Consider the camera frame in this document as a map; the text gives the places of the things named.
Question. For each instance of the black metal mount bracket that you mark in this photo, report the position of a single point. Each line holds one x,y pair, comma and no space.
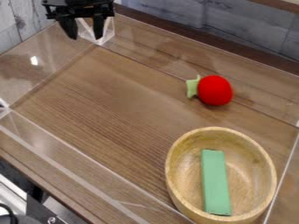
38,211

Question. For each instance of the clear acrylic tray enclosure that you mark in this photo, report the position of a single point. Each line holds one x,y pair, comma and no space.
95,111

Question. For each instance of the round wooden bowl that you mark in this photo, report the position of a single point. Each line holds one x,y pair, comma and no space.
250,170

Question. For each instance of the green rectangular block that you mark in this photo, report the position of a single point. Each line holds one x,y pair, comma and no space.
215,187

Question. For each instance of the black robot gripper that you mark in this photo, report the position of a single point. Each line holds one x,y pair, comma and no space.
66,10

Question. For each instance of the red plush fruit green leaf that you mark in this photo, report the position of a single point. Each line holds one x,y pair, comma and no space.
213,89

